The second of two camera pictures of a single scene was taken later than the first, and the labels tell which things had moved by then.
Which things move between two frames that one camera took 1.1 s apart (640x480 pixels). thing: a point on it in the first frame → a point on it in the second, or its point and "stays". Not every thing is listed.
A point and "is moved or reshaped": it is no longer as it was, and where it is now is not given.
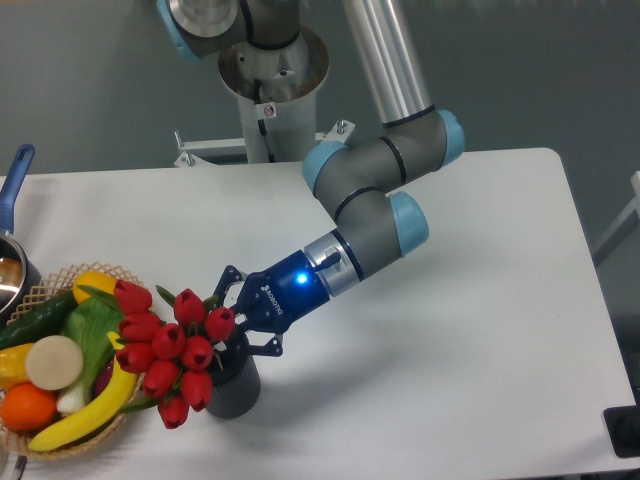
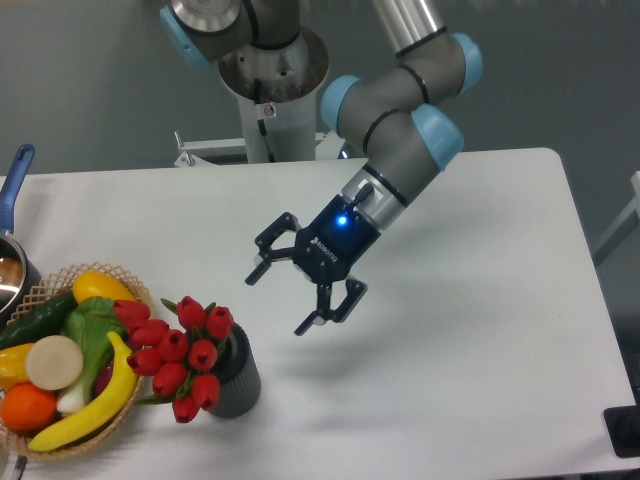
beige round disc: (54, 362) stays
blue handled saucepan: (20, 270) stays
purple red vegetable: (104, 378) stays
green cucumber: (42, 321) stays
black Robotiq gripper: (273, 298) → (331, 244)
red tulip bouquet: (171, 352) is moved or reshaped
